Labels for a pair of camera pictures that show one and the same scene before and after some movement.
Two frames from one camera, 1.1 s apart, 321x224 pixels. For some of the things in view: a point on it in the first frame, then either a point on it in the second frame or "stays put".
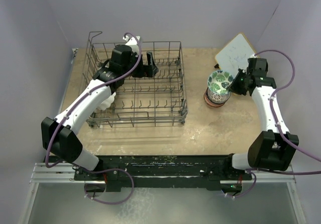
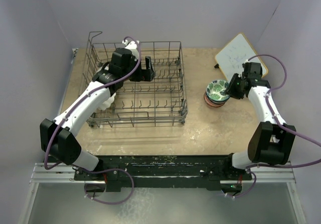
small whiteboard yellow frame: [235, 54] stays put
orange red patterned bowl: [211, 103] stays put
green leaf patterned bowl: [218, 81] -> [215, 89]
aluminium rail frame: [64, 173] stays put
